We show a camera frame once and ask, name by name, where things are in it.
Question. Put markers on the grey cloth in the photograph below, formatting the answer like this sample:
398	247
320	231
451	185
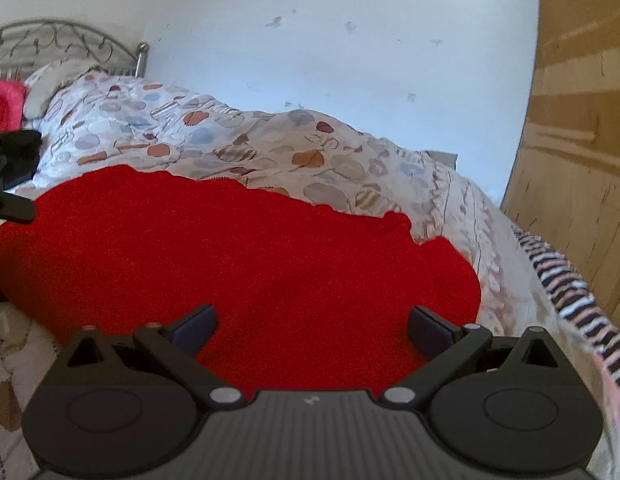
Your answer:
442	159

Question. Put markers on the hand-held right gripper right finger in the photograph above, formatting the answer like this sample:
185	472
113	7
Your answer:
430	329

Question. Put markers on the red knitted sweater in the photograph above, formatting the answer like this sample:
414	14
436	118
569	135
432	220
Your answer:
250	270

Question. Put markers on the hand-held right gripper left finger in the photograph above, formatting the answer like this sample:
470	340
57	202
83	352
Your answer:
194	327

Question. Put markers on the metal scrollwork headboard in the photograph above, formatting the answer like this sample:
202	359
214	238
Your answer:
64	42

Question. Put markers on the pink shiny cloth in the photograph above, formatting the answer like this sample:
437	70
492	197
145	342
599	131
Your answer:
4	102

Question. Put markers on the worn wooden board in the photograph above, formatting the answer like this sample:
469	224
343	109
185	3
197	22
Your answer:
575	135

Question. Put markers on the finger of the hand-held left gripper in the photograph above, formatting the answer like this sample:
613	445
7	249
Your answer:
14	207

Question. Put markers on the striped bed sheet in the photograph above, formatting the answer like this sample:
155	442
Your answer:
575	290

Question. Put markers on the patterned white duvet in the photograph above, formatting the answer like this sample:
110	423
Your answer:
270	150

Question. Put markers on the black garment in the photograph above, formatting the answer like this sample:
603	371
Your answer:
19	157

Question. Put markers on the beige pillow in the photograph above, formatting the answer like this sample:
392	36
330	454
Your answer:
52	82

